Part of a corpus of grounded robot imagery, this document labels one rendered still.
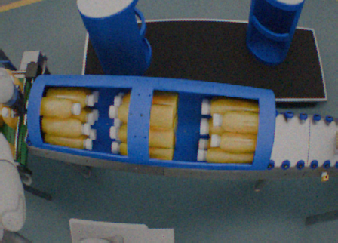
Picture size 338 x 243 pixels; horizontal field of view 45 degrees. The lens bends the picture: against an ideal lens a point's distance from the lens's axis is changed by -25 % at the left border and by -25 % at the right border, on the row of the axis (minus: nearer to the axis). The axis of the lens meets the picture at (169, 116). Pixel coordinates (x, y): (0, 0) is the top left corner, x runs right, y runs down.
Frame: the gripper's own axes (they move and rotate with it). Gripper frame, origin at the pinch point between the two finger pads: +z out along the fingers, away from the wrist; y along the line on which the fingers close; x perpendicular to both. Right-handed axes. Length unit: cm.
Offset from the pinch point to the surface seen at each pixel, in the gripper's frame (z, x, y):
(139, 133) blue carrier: -5.1, 48.3, 5.1
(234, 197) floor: 116, 89, 11
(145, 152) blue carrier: -1, 50, 10
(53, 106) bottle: -2.4, 15.3, -1.7
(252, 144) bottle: 2, 84, 4
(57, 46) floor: 116, -31, -74
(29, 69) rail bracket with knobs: 16.3, -7.9, -22.4
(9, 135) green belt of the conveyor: 26.5, -18.8, 6.2
